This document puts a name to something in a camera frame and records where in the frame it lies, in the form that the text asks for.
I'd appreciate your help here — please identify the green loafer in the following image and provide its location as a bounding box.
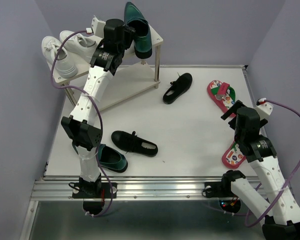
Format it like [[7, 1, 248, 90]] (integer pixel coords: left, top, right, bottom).
[[124, 1, 152, 60], [72, 143, 128, 175]]

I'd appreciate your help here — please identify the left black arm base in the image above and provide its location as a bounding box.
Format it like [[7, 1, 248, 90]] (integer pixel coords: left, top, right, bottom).
[[68, 181, 118, 218]]

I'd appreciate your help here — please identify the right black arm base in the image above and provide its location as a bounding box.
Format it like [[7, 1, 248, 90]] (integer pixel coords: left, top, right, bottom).
[[201, 170, 246, 216]]

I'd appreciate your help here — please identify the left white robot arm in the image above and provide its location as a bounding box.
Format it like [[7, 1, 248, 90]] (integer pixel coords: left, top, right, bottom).
[[61, 18, 135, 198]]

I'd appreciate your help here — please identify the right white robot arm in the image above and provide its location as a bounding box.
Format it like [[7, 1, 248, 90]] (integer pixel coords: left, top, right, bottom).
[[220, 98, 300, 240]]

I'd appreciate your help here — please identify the white two-tier shoe shelf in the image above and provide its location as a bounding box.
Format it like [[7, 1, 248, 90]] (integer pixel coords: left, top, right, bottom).
[[53, 25, 164, 111]]

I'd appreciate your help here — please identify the black lace shoe far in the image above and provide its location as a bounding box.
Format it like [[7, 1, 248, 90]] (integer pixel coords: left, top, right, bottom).
[[162, 73, 193, 105]]

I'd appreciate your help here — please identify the black lace shoe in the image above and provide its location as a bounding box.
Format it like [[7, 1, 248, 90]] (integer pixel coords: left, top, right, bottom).
[[111, 130, 159, 157], [162, 73, 193, 105]]

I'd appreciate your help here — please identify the black lace shoe near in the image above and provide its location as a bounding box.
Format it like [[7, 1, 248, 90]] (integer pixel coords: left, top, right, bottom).
[[111, 130, 159, 157]]

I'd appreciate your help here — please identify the pink patterned sandal far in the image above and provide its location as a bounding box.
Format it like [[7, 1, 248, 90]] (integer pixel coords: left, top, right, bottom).
[[207, 80, 236, 113]]

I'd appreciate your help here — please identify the pink patterned sandal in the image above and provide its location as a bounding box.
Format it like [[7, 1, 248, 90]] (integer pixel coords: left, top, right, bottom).
[[207, 80, 236, 113], [221, 141, 246, 169]]

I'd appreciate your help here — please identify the right white sneaker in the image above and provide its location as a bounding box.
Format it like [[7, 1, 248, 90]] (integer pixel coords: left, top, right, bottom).
[[63, 33, 98, 64]]

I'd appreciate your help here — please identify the white sneaker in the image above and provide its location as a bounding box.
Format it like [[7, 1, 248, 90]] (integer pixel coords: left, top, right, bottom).
[[41, 36, 78, 79], [63, 33, 98, 64]]

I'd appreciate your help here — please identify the pink patterned sandal near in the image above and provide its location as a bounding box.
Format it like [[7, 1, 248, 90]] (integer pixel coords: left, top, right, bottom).
[[221, 141, 246, 169]]

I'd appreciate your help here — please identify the left white sneaker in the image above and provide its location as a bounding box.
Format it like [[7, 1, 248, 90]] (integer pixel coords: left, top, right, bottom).
[[41, 36, 78, 79]]

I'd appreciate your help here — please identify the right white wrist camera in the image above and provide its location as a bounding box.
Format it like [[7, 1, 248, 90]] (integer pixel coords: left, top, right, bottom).
[[254, 98, 274, 120]]

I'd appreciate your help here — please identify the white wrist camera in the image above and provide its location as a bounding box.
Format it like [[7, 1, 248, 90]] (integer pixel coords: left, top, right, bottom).
[[91, 16, 106, 39], [254, 98, 274, 120]]

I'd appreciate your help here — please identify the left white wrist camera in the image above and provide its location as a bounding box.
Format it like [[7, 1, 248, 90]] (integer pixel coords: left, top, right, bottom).
[[91, 16, 106, 39]]

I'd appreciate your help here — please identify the aluminium mounting rail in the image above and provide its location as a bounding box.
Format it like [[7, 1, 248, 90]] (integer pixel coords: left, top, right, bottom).
[[31, 174, 295, 201]]

